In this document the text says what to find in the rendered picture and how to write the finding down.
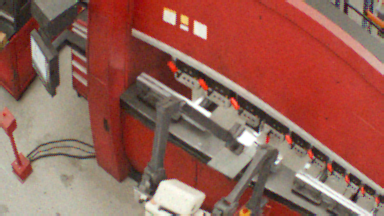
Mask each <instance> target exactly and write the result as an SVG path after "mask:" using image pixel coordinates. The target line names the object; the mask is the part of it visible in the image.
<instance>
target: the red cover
mask: <svg viewBox="0 0 384 216"><path fill-rule="evenodd" d="M256 1H259V2H261V3H263V4H265V5H266V6H268V7H269V8H271V9H273V10H274V11H276V12H277V13H279V14H281V15H282V16H284V17H286V18H288V19H289V20H291V21H292V22H294V23H296V24H297V25H299V26H300V27H302V28H303V29H304V30H305V31H307V32H308V33H309V34H311V35H312V36H314V37H315V38H316V39H318V40H319V41H320V42H322V43H323V44H324V45H325V46H327V47H328V48H329V49H330V50H332V51H333V52H335V53H336V54H337V55H338V56H339V57H340V58H341V59H343V60H344V61H346V62H347V63H348V64H349V65H350V66H351V67H352V68H354V69H355V70H356V71H357V72H358V73H359V74H361V75H362V76H363V77H364V78H366V80H367V81H368V82H370V83H371V84H372V85H373V86H375V88H376V89H378V91H380V92H381V93H382V94H383V95H384V64H383V63H382V62H380V61H379V59H377V58H376V57H375V56H374V55H373V54H371V53H370V52H369V51H368V50H367V49H366V48H364V47H363V46H362V45H361V44H360V43H359V42H357V41H356V40H355V39H353V38H352V37H351V36H350V35H349V34H347V33H346V32H345V31H344V30H342V29H341V28H340V27H338V26H337V25H336V24H335V23H333V22H331V21H330V20H329V19H327V18H326V17H325V16H324V15H322V14H321V13H320V12H318V11H317V10H315V9H314V8H312V7H310V6H309V5H307V4H306V3H304V2H303V1H301V0H256Z"/></svg>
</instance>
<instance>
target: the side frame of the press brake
mask: <svg viewBox="0 0 384 216"><path fill-rule="evenodd" d="M134 1H135V0H89V5H88V7H89V8H88V11H89V12H88V21H87V22H88V24H87V39H86V40H87V44H86V46H87V49H86V53H87V54H86V59H87V61H86V66H87V68H86V73H87V77H86V80H87V93H88V108H89V115H90V123H91V130H92V137H93V145H94V151H95V154H96V159H97V165H98V166H99V167H101V168H102V169H103V170H105V171H106V172H107V173H108V174H109V175H111V176H112V177H113V178H114V179H116V180H117V181H119V183H122V182H123V180H125V179H126V178H127V177H128V176H129V175H128V173H129V172H130V171H131V170H132V169H133V167H132V166H131V163H130V161H129V160H128V157H127V155H126V152H125V149H124V134H123V130H122V118H121V105H120V102H119V101H120V95H121V94H122V93H123V92H125V91H126V90H127V89H128V88H129V87H130V86H131V85H132V84H133V83H134V82H135V81H136V80H137V78H138V77H139V76H140V74H141V73H142V72H144V73H146V74H147V75H149V76H150V77H152V78H154V79H155V80H157V81H159V82H160V83H162V84H164V85H165V86H167V87H168V88H170V89H172V90H173V91H175V92H177V93H178V94H180V95H181V96H184V97H186V98H187V100H189V101H191V102H192V89H191V88H189V87H188V86H186V85H185V84H182V83H180V82H179V81H177V80H176V77H175V72H173V70H172V69H171V68H170V66H169V65H168V63H170V62H171V58H172V55H171V54H169V53H167V52H166V51H164V50H160V49H159V48H157V47H155V46H152V45H151V44H150V43H148V42H145V41H143V40H142V39H141V40H140V39H139V38H138V37H135V36H133V35H132V28H133V26H132V22H133V14H134V10H133V8H134Z"/></svg>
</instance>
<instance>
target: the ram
mask: <svg viewBox="0 0 384 216"><path fill-rule="evenodd" d="M164 8H166V9H167V8H168V9H169V10H172V11H174V12H176V21H175V25H174V24H172V23H169V22H167V21H164ZM133 10H134V14H133V22H132V26H133V28H132V29H133V30H134V29H135V30H137V31H139V32H141V33H142V34H145V35H147V36H149V37H151V38H153V39H156V40H157V41H158V42H162V43H164V44H165V45H167V46H169V47H172V48H174V49H176V50H177V51H179V52H181V53H182V54H184V55H188V56H189V57H191V58H193V59H194V60H196V61H198V62H200V63H201V64H203V65H206V66H207V67H209V68H211V69H212V70H214V71H216V73H218V74H219V75H221V76H223V77H224V78H226V79H228V80H230V81H231V82H233V83H235V84H236V85H238V86H240V87H242V88H243V90H245V91H247V92H248V93H250V94H252V95H254V96H255V97H257V98H258V99H259V100H261V101H263V102H265V104H267V105H269V106H270V107H271V108H273V109H274V110H275V111H277V112H279V114H281V115H282V116H283V117H286V118H288V120H290V121H291V122H292V123H293V124H296V125H297V126H298V127H300V129H301V130H302V129H303V130H304V131H305V132H306V133H308V134H309V135H310V136H312V137H313V138H315V140H317V141H318V142H320V143H321V144H322V145H324V146H325V147H327V148H328V149H330V150H331V151H332V152H333V153H335V154H337V156H339V157H340V158H341V159H343V160H345V161H346V162H347V163H348V164H349V165H350V166H352V167H353V168H355V169H356V170H358V172H361V174H363V175H365V177H368V178H369V179H370V180H371V181H372V182H374V183H376V184H377V185H378V186H380V187H381V188H382V189H384V95H383V94H382V93H381V92H380V91H378V89H376V88H375V86H373V85H372V84H371V83H370V82H368V81H367V80H366V78H364V77H363V76H362V75H361V74H359V73H358V72H357V71H356V70H355V69H354V68H352V67H351V66H350V65H349V64H348V63H347V62H346V61H344V60H343V59H341V58H340V57H339V56H338V55H337V54H336V53H335V52H333V51H332V50H330V49H329V48H328V47H327V46H325V45H324V44H323V43H322V42H320V41H319V40H318V39H316V38H315V37H314V36H312V35H311V34H309V33H308V32H307V31H305V30H304V29H303V28H302V27H300V26H299V25H297V24H296V23H294V22H292V21H291V20H289V19H288V18H286V17H284V16H282V15H281V14H279V13H277V12H276V11H274V10H273V9H271V8H269V7H268V6H266V5H265V4H263V3H261V2H259V1H256V0H135V1H134V8H133ZM181 15H184V16H186V17H187V18H188V25H186V26H187V27H188V31H187V30H184V29H182V28H180V24H182V25H185V24H184V23H182V22H180V21H181ZM194 21H198V22H200V23H202V24H203V25H205V26H208V28H207V40H205V39H204V38H202V37H200V36H198V35H195V34H193V32H194ZM132 35H133V36H135V37H138V38H139V39H140V40H141V39H142V40H143V41H145V42H148V43H150V44H151V45H152V46H155V47H157V48H159V49H160V50H164V51H166V52H167V53H169V54H171V55H172V56H174V57H176V58H179V59H181V60H183V61H184V62H186V63H188V64H189V65H191V66H193V67H194V68H196V69H198V70H199V71H201V72H204V73H206V74H207V75H209V76H211V78H212V79H214V80H216V81H217V82H219V83H221V84H223V85H224V86H227V87H229V88H230V89H232V90H234V91H235V92H237V93H239V95H241V96H242V97H244V98H245V99H246V100H248V101H250V102H251V103H253V104H255V105H256V106H258V107H259V108H261V109H262V110H264V111H265V112H266V113H268V114H270V116H272V117H274V118H275V119H276V120H279V121H280V122H281V123H283V124H284V125H285V126H287V128H290V129H292V131H294V132H295V133H297V134H298V135H299V136H300V137H303V138H304V139H305V140H307V141H308V142H309V143H311V144H312V145H313V146H315V147H316V148H318V149H319V150H321V151H322V153H323V152H324V153H325V154H326V155H327V156H329V157H330V158H331V159H333V160H334V161H336V162H337V163H338V164H340V165H342V166H343V167H344V168H345V169H347V170H348V171H350V173H353V175H356V177H358V178H360V180H362V181H364V182H365V183H366V184H367V185H370V186H371V187H372V188H373V189H374V190H376V191H377V192H379V193H380V194H382V195H383V196H384V193H383V192H381V191H380V190H379V189H378V188H375V187H374V186H373V185H372V184H371V183H369V182H367V181H366V180H365V179H364V178H362V177H361V176H360V175H358V174H357V173H356V172H354V171H353V170H351V169H350V168H349V167H347V166H346V165H344V164H343V163H342V162H341V161H339V160H338V159H336V158H335V157H334V156H332V155H330V154H329V152H327V151H325V150H324V149H322V148H321V147H319V146H318V145H317V144H315V143H314V141H313V142H312V141H311V140H310V138H309V139H308V138H307V137H306V136H305V135H303V134H302V133H301V132H299V131H297V130H296V129H295V128H294V127H293V126H292V127H291V126H290V125H289V124H288V123H287V122H285V121H284V120H283V119H282V118H281V119H280V118H278V116H276V115H275V114H274V113H272V112H270V110H268V109H266V108H265V107H264V106H262V105H260V104H259V103H257V102H256V101H254V100H253V99H251V98H249V97H248V96H246V95H244V94H243V93H242V91H240V90H238V89H237V88H235V87H233V86H232V85H230V84H227V83H226V82H224V81H222V80H220V79H219V78H217V77H215V76H214V74H212V73H210V72H209V71H207V70H205V69H202V68H201V67H199V66H197V65H196V64H194V63H192V62H190V61H189V60H187V59H185V58H184V57H182V56H179V55H177V54H175V53H173V52H172V51H170V50H168V49H167V48H163V47H162V46H160V45H158V44H155V43H154V42H152V41H151V40H150V41H149V40H147V39H146V38H143V37H141V36H140V35H137V34H136V33H133V32H132Z"/></svg>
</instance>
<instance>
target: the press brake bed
mask: <svg viewBox="0 0 384 216"><path fill-rule="evenodd" d="M120 105H121V118H122V130H123V134H124V149H125V152H126V155H127V157H128V160H129V161H130V163H131V166H132V167H133V169H132V170H131V171H130V172H129V173H128V175H129V177H130V178H131V179H133V180H134V181H136V182H137V183H139V182H141V181H142V179H143V178H142V177H143V173H144V170H145V168H146V166H147V163H148V162H150V161H151V158H152V157H151V155H152V149H153V143H154V137H155V133H154V131H155V127H154V126H153V125H151V124H150V123H148V122H147V120H145V119H143V118H142V117H140V116H139V115H138V114H137V113H135V112H134V111H132V110H130V109H129V108H127V107H126V106H125V105H124V104H122V103H120ZM164 161H165V163H164V165H165V167H164V169H166V171H165V174H166V176H167V180H170V179H176V180H178V181H180V182H182V183H183V184H185V185H187V186H191V187H192V188H194V189H196V190H198V191H201V192H203V193H204V194H205V198H204V200H203V201H202V204H201V205H200V207H199V208H198V209H200V210H203V211H205V212H208V213H209V214H211V215H212V211H213V207H214V205H215V204H216V202H219V201H220V200H221V198H222V197H227V196H229V195H230V193H231V192H232V191H233V190H234V188H235V186H236V185H237V184H238V182H239V180H240V178H239V177H238V176H237V175H236V176H235V177H234V179H233V181H232V182H231V181H229V180H228V179H226V176H227V175H224V174H221V173H219V171H218V170H216V169H213V168H211V167H210V166H208V165H207V163H208V162H209V160H208V159H205V158H203V157H202V156H200V155H199V154H197V153H195V152H194V151H192V150H191V149H189V148H188V147H186V146H184V145H183V144H180V143H179V142H177V141H176V140H174V139H173V137H171V136H169V135H168V138H167V144H166V149H165V155H164ZM254 188H255V186H254V185H252V184H251V183H249V185H248V186H247V188H246V189H245V191H244V192H243V194H242V195H241V197H240V199H239V201H238V203H239V205H238V206H237V207H236V208H237V209H236V212H238V211H239V209H240V208H241V207H242V206H243V205H245V204H246V202H247V201H248V198H249V197H251V195H252V193H253V192H254ZM262 196H263V197H266V198H267V199H268V201H269V202H268V203H267V206H269V207H271V210H270V213H269V216H312V215H311V214H310V215H309V214H308V213H306V212H305V211H302V210H300V209H299V208H297V207H295V206H293V205H292V204H291V205H290V204H288V203H287V202H285V201H283V200H282V199H280V198H278V197H276V196H273V195H272V194H270V193H268V192H266V191H264V190H263V193H262ZM236 212H235V213H236ZM235 213H234V214H235ZM234 214H233V215H234ZM233 215H232V216H233Z"/></svg>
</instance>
